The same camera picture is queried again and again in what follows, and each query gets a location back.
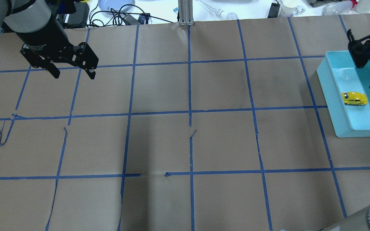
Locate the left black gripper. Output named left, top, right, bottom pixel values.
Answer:
left=15, top=18, right=99, bottom=80

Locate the yellow toy beetle car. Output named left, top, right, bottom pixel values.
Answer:
left=341, top=91, right=368, bottom=107

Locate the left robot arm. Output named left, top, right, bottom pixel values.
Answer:
left=0, top=0, right=99, bottom=80

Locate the turquoise plastic bin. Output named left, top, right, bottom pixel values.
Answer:
left=317, top=51, right=370, bottom=138

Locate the black power adapter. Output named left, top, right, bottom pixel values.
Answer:
left=66, top=2, right=89, bottom=28

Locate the light blue plate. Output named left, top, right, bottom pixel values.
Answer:
left=98, top=0, right=135, bottom=14

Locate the clear plastic bottle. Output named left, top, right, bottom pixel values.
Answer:
left=322, top=0, right=358, bottom=16

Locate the cream paper cup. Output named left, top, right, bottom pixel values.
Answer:
left=279, top=0, right=302, bottom=17

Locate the light bulb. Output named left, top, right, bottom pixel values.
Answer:
left=214, top=8, right=239, bottom=20

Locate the brown paper table cover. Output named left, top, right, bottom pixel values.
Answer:
left=0, top=14, right=370, bottom=231

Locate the aluminium frame post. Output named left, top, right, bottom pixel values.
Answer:
left=177, top=0, right=194, bottom=26

